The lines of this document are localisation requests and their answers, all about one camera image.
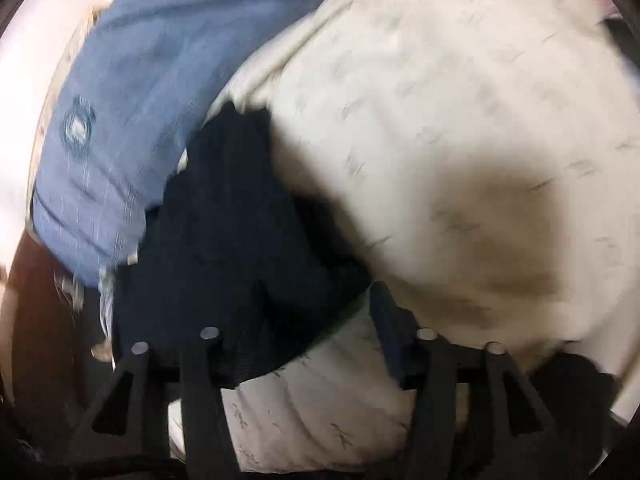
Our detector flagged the cream leaf print duvet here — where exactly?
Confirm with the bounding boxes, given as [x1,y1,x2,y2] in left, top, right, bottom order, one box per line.
[167,0,640,476]

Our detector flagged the blue plaid quilt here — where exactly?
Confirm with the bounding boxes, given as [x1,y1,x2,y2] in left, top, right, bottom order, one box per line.
[30,0,373,291]

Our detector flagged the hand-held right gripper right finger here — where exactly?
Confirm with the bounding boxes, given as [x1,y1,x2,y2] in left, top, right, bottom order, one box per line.
[370,282,567,480]

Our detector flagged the black zip jacket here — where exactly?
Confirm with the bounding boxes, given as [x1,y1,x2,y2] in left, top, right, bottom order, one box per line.
[112,102,375,392]

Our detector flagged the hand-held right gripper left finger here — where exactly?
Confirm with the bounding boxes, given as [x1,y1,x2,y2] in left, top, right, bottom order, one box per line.
[65,327,242,480]

